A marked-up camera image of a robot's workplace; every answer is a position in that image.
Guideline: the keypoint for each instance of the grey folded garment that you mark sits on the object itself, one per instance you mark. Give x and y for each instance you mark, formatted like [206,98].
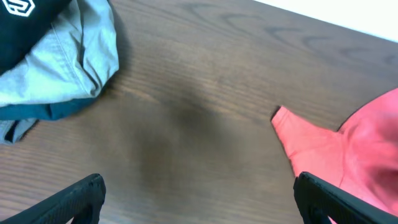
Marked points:
[74,59]

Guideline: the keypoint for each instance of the black folded shirt white logo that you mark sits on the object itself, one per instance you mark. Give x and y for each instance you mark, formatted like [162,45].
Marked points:
[23,24]

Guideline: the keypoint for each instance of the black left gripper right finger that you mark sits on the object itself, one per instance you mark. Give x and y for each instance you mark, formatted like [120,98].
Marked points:
[320,202]

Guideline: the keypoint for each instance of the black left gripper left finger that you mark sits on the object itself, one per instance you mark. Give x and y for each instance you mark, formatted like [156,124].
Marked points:
[81,202]

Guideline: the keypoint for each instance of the red t-shirt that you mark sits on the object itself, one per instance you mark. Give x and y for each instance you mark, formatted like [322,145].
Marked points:
[359,158]

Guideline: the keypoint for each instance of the dark blue folded garment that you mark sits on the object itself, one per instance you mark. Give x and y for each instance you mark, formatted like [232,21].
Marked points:
[51,111]

